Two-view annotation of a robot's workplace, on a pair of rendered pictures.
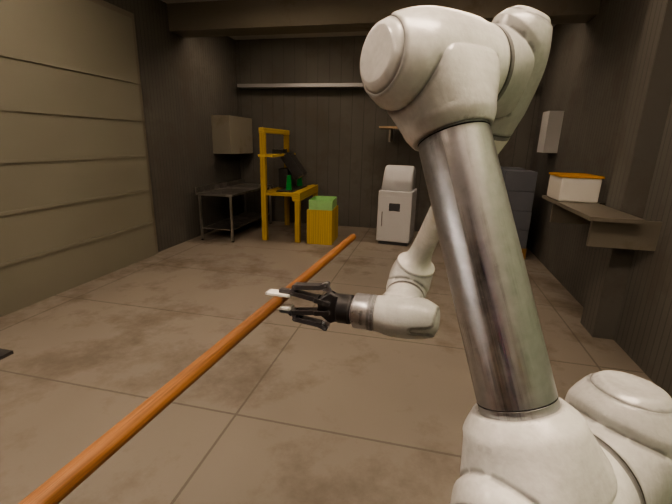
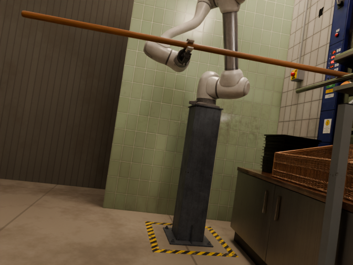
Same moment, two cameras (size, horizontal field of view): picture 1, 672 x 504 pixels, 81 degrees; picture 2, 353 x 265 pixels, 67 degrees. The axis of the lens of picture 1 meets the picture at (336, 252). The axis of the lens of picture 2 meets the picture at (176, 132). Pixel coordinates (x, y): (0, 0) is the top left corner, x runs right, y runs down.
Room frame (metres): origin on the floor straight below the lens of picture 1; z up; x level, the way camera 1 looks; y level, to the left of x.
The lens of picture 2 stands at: (1.51, 1.35, 0.72)
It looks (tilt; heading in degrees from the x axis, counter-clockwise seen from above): 2 degrees up; 246
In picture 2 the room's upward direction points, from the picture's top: 8 degrees clockwise
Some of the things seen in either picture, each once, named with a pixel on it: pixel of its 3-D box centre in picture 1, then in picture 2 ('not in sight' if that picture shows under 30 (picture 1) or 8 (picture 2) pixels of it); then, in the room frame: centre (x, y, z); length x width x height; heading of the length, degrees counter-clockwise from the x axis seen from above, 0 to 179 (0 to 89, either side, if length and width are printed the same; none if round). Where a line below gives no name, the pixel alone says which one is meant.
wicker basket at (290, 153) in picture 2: not in sight; (340, 164); (0.09, 0.39, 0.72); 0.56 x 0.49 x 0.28; 74
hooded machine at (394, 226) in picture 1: (397, 204); not in sight; (6.48, -1.00, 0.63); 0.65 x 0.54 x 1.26; 163
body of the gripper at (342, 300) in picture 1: (335, 307); (184, 54); (0.93, 0.00, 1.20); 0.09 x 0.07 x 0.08; 74
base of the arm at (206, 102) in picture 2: not in sight; (203, 103); (0.52, -0.45, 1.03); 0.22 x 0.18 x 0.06; 167
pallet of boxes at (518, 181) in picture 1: (493, 208); not in sight; (6.28, -2.52, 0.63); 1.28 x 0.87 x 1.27; 167
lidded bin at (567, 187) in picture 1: (572, 187); not in sight; (3.75, -2.23, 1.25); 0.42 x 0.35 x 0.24; 167
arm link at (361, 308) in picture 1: (363, 311); (182, 58); (0.90, -0.07, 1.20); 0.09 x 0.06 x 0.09; 164
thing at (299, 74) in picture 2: not in sight; (297, 74); (-0.39, -0.42, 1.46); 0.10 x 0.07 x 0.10; 73
